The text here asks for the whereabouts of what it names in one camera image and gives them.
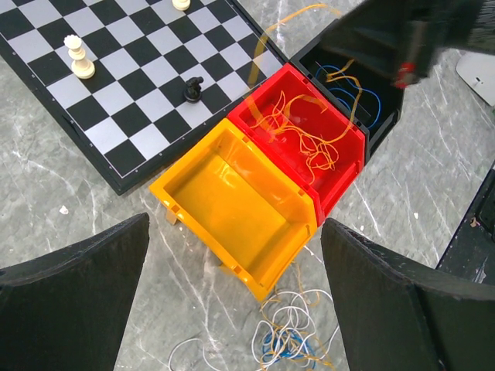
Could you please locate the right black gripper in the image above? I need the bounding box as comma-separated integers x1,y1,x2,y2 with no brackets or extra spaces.
320,0,494,88

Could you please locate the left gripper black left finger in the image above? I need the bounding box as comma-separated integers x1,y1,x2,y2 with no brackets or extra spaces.
1,213,149,370

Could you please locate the white chess rook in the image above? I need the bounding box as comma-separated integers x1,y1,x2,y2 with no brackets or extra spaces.
63,35,95,80

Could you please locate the white tilted stand device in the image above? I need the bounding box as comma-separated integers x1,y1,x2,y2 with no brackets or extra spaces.
456,52,495,107

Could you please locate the yellow thin cable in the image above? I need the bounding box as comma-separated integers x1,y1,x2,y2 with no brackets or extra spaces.
254,262,336,371
245,3,364,186

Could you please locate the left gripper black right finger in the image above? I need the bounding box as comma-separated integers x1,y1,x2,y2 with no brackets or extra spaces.
321,218,494,370

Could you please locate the black chess knight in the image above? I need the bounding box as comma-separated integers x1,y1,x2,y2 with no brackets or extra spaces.
183,77,204,103

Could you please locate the black plastic bin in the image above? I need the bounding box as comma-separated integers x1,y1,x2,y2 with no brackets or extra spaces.
290,32,404,162

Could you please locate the yellow plastic bin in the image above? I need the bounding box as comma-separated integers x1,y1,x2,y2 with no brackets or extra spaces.
149,118,317,301

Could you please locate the red plastic bin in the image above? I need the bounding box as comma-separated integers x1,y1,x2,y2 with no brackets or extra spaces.
227,63,366,225

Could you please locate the black white chessboard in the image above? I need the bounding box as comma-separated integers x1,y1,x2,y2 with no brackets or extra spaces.
1,0,286,194

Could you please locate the blue thin cable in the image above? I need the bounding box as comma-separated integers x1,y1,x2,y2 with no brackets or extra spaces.
312,58,382,128
261,328,310,362

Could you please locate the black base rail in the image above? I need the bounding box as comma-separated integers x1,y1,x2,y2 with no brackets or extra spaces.
436,168,494,285

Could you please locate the white chess pawn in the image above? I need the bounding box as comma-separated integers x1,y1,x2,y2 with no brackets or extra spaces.
172,0,191,12

